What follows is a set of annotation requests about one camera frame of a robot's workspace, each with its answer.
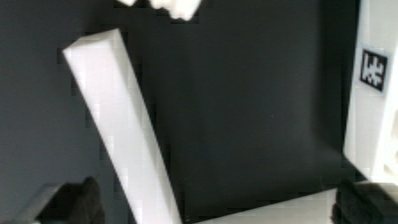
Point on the white leg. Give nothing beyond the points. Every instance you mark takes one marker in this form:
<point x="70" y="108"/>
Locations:
<point x="180" y="9"/>

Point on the white frame rail front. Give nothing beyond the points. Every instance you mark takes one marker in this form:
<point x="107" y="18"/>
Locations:
<point x="306" y="210"/>

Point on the white desk top tray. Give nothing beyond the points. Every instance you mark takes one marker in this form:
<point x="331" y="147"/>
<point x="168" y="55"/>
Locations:
<point x="370" y="146"/>

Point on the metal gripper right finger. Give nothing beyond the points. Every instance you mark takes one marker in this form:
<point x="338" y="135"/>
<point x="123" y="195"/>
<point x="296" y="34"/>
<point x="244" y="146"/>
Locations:
<point x="367" y="203"/>

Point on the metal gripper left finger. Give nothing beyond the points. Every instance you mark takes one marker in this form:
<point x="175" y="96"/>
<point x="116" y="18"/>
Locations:
<point x="66" y="204"/>

